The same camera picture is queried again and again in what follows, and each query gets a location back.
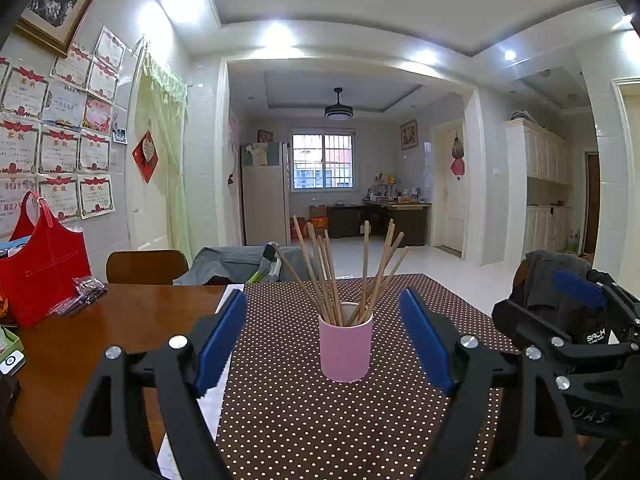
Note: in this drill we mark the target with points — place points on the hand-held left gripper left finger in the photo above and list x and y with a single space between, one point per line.
220 340

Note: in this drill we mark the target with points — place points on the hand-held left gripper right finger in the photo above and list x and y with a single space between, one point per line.
425 340

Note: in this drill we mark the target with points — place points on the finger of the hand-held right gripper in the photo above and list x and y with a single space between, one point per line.
580 287
515 317

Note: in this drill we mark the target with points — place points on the pink cup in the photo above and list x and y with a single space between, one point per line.
345 350

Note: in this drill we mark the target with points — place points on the bundle of wooden chopsticks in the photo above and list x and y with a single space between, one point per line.
334 300

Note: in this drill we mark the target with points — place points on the dark grey jacket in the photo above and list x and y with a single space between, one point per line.
550 270

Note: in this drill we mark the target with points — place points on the black jacket with white print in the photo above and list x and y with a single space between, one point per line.
580 325

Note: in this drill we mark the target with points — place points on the wooden chair under jacket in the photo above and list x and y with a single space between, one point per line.
522 272

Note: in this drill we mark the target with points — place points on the white table liner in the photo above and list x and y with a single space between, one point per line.
212 410

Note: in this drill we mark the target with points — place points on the white and green bag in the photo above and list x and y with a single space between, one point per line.
262 272

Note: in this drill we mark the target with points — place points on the light grey jacket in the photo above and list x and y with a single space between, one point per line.
235 260

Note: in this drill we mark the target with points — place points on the brown door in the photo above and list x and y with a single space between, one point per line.
592 200

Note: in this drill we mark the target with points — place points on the wooden chair back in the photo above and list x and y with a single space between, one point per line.
145 266

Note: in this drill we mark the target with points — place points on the brown polka dot tablecloth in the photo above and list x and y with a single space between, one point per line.
300 410

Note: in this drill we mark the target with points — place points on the white door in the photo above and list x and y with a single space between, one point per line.
447 210

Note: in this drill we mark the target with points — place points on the dark wooden desk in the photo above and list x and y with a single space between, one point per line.
380 220

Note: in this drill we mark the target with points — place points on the red cardboard carton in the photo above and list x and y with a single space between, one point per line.
298 230

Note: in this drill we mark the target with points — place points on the clear packet of pens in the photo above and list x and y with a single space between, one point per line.
87 290

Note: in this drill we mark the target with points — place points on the white refrigerator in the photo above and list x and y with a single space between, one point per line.
265 195

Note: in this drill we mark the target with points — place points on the orange carton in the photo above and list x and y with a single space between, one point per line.
320 223

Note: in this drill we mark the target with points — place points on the assorted small desk ornaments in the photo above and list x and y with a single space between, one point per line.
385 191

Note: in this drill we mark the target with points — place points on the plain cardboard box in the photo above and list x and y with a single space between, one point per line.
318 210

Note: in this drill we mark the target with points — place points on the red door hanging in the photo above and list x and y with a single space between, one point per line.
456 157

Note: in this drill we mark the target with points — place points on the red bag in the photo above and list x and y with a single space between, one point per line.
45 280

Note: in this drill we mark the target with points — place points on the light green curtain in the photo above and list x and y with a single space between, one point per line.
165 160

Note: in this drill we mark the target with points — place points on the barred window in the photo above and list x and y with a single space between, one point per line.
322 160

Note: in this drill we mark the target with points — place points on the small white device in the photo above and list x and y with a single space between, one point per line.
12 361

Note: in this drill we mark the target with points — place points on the small red framed picture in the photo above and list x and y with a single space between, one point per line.
264 136

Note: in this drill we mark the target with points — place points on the green box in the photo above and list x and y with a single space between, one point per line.
10 342

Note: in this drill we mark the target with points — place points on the black ceiling fan lamp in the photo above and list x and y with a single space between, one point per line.
338 107

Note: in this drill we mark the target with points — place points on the white wall cabinets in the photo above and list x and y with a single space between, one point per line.
540 180

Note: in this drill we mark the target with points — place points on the red heart wall decoration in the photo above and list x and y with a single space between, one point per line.
146 155

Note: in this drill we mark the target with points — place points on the small framed wall picture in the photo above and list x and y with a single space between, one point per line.
408 134

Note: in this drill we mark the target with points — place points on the small wall photo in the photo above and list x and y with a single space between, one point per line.
119 135

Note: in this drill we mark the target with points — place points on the wall of award certificates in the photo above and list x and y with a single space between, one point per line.
60 150

